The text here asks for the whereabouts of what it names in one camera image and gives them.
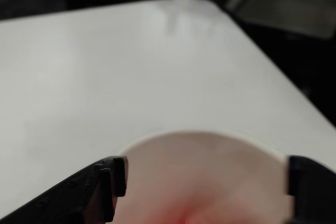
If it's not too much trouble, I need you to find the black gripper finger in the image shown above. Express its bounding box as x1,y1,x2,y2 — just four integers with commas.
287,155,336,224
0,155,129,224

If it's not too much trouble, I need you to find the beige paper cup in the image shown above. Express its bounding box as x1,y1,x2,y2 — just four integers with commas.
118,130,295,224

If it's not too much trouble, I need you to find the grey chair seat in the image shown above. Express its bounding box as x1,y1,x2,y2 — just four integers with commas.
227,0,336,39

